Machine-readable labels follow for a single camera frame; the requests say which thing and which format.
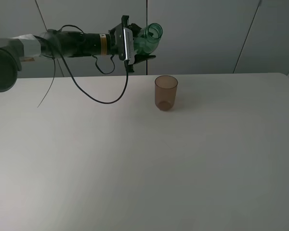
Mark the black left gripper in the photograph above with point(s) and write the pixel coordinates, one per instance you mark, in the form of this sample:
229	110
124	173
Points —
118	47

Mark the green transparent water bottle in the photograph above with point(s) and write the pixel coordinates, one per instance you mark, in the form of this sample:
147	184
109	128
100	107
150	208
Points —
147	39

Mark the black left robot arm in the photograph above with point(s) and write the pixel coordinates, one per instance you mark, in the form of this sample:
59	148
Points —
54	44

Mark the pink translucent plastic cup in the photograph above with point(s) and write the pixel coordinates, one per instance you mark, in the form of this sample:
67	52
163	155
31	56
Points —
165	92

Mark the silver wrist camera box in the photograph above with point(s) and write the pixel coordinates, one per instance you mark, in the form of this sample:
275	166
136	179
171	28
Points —
128	45

